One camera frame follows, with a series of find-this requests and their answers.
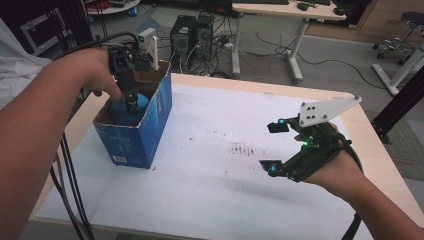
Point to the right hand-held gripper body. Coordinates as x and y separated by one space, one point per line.
316 150

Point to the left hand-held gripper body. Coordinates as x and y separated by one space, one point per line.
121 61

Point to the blue bottle with white cap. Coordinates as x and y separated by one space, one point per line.
116 113

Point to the blue cardboard box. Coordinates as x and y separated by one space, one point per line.
133 146

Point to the person's left hand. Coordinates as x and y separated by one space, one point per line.
90 70

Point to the person's right hand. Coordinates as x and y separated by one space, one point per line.
343 176

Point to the small white box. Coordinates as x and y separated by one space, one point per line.
145 36

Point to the round white table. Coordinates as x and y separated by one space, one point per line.
116 8

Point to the black computer tower green label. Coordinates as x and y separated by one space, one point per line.
182 36

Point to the white table mat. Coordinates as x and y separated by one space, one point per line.
200 193

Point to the white power strip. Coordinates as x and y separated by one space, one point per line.
228 46

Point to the white cloth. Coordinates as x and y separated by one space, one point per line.
16 66

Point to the beige desk with white legs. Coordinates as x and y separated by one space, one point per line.
283 10

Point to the white metal stand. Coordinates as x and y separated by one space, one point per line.
405 71

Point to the black computer mouse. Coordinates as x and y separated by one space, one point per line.
302 6
339 11

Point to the black keyboard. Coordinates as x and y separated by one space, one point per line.
263 1

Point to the wooden cabinet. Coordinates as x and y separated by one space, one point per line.
386 16

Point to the metal stool on wheels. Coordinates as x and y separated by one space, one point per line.
411 20

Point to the grey metal frame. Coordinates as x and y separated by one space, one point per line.
40 23

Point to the black metal post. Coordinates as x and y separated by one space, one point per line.
400 106

